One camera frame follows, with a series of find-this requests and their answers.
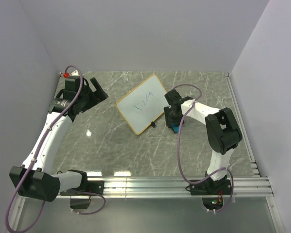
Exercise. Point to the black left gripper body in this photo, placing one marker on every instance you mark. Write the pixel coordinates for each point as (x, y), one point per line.
(84, 98)

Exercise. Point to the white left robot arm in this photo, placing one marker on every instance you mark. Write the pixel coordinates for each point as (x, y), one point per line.
(33, 178)

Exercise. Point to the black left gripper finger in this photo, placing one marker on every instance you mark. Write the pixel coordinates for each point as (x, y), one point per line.
(94, 98)
(97, 86)

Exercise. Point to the yellow framed whiteboard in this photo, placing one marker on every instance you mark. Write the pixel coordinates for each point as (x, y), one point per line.
(143, 105)

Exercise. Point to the blue whiteboard eraser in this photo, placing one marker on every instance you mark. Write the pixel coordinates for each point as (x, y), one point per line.
(175, 128)

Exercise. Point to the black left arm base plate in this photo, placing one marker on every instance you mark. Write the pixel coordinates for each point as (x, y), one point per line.
(95, 187)

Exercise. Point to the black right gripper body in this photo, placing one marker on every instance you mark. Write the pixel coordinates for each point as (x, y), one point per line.
(169, 115)

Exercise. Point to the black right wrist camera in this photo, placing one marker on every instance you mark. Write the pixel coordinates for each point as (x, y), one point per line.
(173, 97)

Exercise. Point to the aluminium mounting rail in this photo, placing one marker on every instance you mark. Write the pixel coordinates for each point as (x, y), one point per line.
(174, 187)

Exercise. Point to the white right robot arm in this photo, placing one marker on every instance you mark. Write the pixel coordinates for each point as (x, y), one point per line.
(223, 133)

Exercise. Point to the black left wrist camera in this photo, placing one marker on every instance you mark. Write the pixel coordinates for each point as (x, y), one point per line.
(72, 84)

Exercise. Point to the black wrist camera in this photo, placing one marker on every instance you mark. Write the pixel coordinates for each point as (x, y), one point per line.
(72, 84)
(173, 97)

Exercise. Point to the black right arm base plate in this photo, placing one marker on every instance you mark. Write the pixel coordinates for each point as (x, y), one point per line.
(210, 188)

